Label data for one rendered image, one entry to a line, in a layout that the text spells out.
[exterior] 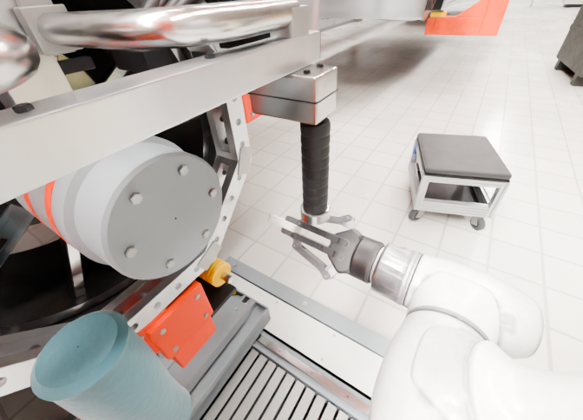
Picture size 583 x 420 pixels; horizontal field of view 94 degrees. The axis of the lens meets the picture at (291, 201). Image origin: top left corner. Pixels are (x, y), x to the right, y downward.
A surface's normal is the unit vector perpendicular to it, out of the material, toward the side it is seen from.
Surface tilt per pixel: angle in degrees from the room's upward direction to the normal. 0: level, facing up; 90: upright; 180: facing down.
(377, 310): 0
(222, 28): 103
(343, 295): 0
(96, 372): 45
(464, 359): 37
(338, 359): 0
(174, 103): 90
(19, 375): 90
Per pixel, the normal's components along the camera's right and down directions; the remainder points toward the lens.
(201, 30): 0.43, 0.70
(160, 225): 0.84, 0.30
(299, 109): -0.54, 0.55
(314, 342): -0.06, -0.78
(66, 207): 0.44, 0.26
